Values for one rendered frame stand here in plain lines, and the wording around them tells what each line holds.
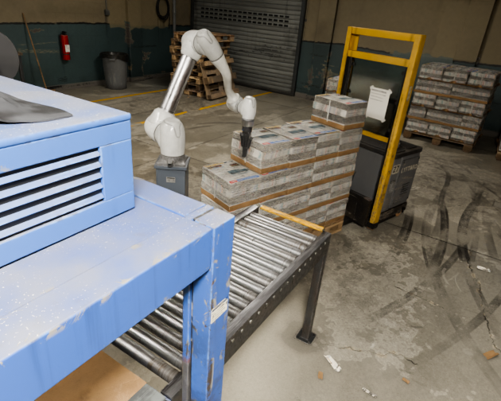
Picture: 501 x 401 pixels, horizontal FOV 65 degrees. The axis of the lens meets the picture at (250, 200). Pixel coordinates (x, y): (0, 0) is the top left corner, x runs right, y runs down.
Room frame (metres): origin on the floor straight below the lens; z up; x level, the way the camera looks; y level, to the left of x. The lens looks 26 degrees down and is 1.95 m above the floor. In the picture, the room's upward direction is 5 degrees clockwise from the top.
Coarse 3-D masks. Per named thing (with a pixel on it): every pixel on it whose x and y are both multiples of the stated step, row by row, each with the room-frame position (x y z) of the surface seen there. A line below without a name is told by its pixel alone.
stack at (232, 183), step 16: (208, 176) 2.72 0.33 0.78; (224, 176) 2.63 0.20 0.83; (240, 176) 2.66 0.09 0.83; (256, 176) 2.69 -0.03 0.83; (272, 176) 2.77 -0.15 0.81; (288, 176) 2.91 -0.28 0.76; (304, 176) 3.03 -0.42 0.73; (320, 176) 3.16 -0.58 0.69; (208, 192) 2.71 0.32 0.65; (224, 192) 2.56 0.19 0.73; (240, 192) 2.57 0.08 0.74; (256, 192) 2.68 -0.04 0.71; (272, 192) 2.79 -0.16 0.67; (304, 192) 3.03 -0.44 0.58; (320, 192) 3.19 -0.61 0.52; (240, 208) 2.59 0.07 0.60; (288, 208) 2.93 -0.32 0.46; (320, 208) 3.21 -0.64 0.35; (288, 224) 2.94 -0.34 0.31
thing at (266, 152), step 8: (272, 136) 2.96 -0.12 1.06; (280, 136) 2.97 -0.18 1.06; (256, 144) 2.77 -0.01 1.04; (264, 144) 2.73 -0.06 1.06; (272, 144) 2.77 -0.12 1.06; (280, 144) 2.82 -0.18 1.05; (288, 144) 2.87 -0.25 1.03; (256, 152) 2.76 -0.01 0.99; (264, 152) 2.72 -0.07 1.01; (272, 152) 2.78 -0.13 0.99; (280, 152) 2.84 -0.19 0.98; (288, 152) 2.89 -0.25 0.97; (248, 160) 2.82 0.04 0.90; (256, 160) 2.75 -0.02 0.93; (264, 160) 2.73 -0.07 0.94; (272, 160) 2.79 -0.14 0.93; (280, 160) 2.84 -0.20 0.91; (264, 168) 2.73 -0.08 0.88
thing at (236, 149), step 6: (234, 132) 2.98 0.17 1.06; (240, 132) 2.97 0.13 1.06; (252, 132) 3.01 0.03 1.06; (258, 132) 3.03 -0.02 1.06; (264, 132) 3.04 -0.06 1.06; (270, 132) 3.06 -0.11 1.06; (234, 138) 2.98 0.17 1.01; (240, 138) 2.91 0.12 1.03; (234, 144) 2.97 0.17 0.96; (240, 144) 2.91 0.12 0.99; (234, 150) 2.96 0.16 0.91; (240, 150) 2.90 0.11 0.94; (240, 156) 2.89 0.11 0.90
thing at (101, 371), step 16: (80, 368) 0.93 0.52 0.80; (96, 368) 0.93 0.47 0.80; (112, 368) 0.94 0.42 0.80; (64, 384) 0.86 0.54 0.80; (80, 384) 0.87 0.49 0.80; (96, 384) 0.87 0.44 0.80; (112, 384) 0.88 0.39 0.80; (128, 384) 0.88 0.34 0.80; (144, 384) 0.89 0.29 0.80; (48, 400) 0.80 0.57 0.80; (64, 400) 0.81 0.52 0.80; (80, 400) 0.81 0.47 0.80; (96, 400) 0.82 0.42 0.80; (112, 400) 0.82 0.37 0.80
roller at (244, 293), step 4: (232, 284) 1.45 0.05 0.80; (236, 284) 1.45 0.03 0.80; (232, 288) 1.43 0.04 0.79; (236, 288) 1.43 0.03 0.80; (240, 288) 1.43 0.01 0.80; (244, 288) 1.43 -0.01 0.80; (232, 292) 1.42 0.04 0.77; (236, 292) 1.42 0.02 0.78; (240, 292) 1.41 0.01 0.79; (244, 292) 1.41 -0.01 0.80; (248, 292) 1.40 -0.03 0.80; (252, 292) 1.41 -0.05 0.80; (240, 296) 1.40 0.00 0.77; (244, 296) 1.39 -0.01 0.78; (248, 296) 1.39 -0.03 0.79; (252, 296) 1.38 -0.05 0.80; (256, 296) 1.39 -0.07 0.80; (248, 300) 1.38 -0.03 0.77; (252, 300) 1.37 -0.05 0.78
